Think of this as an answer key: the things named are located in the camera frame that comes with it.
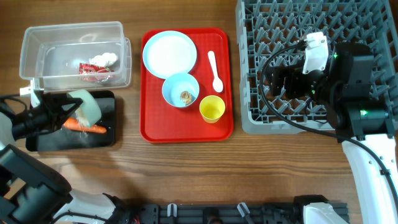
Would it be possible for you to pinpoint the green bowl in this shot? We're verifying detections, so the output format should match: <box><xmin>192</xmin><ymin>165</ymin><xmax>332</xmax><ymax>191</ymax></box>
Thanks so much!
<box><xmin>67</xmin><ymin>90</ymin><xmax>101</xmax><ymax>127</ymax></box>

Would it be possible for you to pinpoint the orange carrot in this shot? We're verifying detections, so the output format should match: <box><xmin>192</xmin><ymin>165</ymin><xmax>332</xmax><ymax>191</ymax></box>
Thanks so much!
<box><xmin>63</xmin><ymin>118</ymin><xmax>107</xmax><ymax>134</ymax></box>

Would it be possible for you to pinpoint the white rice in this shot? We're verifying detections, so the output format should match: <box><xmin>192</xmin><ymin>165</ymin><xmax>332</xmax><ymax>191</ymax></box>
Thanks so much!
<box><xmin>75</xmin><ymin>108</ymin><xmax>89</xmax><ymax>138</ymax></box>

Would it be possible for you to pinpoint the red snack wrapper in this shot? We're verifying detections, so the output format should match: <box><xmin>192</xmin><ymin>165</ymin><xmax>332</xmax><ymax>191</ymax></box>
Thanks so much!
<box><xmin>79</xmin><ymin>63</ymin><xmax>115</xmax><ymax>83</ymax></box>

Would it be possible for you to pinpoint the white tissue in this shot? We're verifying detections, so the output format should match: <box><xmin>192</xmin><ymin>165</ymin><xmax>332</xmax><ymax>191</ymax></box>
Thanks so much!
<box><xmin>89</xmin><ymin>52</ymin><xmax>119</xmax><ymax>67</ymax></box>

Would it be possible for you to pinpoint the yellow cup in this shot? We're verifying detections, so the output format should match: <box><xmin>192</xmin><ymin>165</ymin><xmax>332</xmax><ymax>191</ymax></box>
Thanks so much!
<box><xmin>199</xmin><ymin>95</ymin><xmax>226</xmax><ymax>123</ymax></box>

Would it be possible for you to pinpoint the light blue bowl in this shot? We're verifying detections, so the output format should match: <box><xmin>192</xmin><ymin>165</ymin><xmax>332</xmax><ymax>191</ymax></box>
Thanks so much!
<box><xmin>162</xmin><ymin>73</ymin><xmax>200</xmax><ymax>108</ymax></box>

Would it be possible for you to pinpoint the brown food scrap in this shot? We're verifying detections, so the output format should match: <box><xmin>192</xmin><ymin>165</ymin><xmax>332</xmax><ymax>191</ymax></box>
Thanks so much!
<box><xmin>180</xmin><ymin>91</ymin><xmax>193</xmax><ymax>106</ymax></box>

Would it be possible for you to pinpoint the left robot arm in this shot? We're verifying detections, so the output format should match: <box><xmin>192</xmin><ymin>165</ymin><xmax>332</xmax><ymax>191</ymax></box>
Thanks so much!
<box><xmin>1</xmin><ymin>90</ymin><xmax>134</xmax><ymax>223</ymax></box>

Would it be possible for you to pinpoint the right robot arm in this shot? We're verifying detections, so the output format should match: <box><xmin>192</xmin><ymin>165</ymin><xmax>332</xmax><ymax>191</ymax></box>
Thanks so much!
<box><xmin>259</xmin><ymin>40</ymin><xmax>397</xmax><ymax>223</ymax></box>

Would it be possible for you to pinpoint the grey dishwasher rack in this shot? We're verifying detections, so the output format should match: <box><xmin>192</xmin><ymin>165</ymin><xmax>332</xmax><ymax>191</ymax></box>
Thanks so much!
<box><xmin>235</xmin><ymin>0</ymin><xmax>397</xmax><ymax>134</ymax></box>

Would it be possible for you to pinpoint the black tray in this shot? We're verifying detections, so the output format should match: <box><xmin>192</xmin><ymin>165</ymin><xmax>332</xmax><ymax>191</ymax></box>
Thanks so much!
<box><xmin>25</xmin><ymin>90</ymin><xmax>116</xmax><ymax>152</ymax></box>

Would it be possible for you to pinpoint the clear plastic bin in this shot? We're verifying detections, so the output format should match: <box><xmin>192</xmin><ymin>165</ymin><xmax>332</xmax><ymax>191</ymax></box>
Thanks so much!
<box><xmin>19</xmin><ymin>21</ymin><xmax>132</xmax><ymax>91</ymax></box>

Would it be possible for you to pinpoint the white plastic spoon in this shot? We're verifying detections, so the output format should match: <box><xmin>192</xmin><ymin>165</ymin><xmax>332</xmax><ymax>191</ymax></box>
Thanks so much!
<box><xmin>208</xmin><ymin>51</ymin><xmax>223</xmax><ymax>93</ymax></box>

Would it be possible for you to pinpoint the red serving tray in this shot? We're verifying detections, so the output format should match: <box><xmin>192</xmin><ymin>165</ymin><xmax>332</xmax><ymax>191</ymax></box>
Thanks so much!
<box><xmin>139</xmin><ymin>28</ymin><xmax>234</xmax><ymax>143</ymax></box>

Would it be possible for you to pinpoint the light blue plate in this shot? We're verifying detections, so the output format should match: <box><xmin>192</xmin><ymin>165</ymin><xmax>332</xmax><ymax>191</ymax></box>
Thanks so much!
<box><xmin>142</xmin><ymin>30</ymin><xmax>197</xmax><ymax>79</ymax></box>

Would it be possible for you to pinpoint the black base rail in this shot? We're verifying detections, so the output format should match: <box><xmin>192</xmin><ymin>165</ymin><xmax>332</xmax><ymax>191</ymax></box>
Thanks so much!
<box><xmin>124</xmin><ymin>202</ymin><xmax>351</xmax><ymax>224</ymax></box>

